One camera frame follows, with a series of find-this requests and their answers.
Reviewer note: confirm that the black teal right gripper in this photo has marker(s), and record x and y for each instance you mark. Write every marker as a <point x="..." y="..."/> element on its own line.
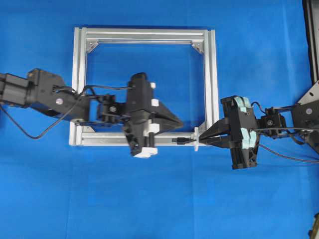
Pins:
<point x="238" y="122"/>

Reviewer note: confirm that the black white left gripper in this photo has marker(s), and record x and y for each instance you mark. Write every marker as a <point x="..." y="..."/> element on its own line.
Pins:
<point x="139" y="128"/>

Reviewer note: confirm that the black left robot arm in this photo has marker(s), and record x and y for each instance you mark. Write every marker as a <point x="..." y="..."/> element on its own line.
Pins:
<point x="48" y="94"/>

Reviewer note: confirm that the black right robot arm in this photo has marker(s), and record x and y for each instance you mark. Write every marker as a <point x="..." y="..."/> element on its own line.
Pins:
<point x="298" y="122"/>

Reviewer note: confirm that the blue table mat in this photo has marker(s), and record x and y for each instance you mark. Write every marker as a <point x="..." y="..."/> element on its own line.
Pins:
<point x="51" y="190"/>

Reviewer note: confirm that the white string loop clip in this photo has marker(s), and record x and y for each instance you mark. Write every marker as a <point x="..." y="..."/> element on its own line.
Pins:
<point x="195" y="139"/>

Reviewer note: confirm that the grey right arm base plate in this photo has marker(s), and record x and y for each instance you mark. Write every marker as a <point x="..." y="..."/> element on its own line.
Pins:
<point x="311" y="95"/>

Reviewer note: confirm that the square aluminium extrusion frame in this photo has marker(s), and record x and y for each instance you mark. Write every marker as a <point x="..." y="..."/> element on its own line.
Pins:
<point x="203" y="41"/>

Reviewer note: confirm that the black metal rail stand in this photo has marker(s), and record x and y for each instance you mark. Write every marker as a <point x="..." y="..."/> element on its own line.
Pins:
<point x="311" y="16"/>

